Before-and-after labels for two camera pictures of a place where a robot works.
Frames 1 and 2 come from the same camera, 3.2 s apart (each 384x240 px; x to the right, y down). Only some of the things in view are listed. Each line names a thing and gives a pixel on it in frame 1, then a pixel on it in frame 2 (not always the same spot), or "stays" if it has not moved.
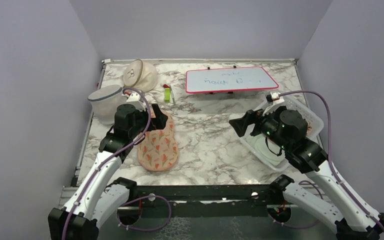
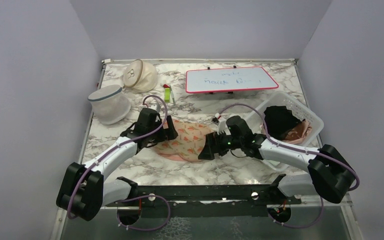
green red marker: (167, 92) stays
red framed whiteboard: (226, 79) stays
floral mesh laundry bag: (159, 151) -> (187, 146)
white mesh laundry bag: (105, 101) stays
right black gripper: (251, 116) -> (212, 145)
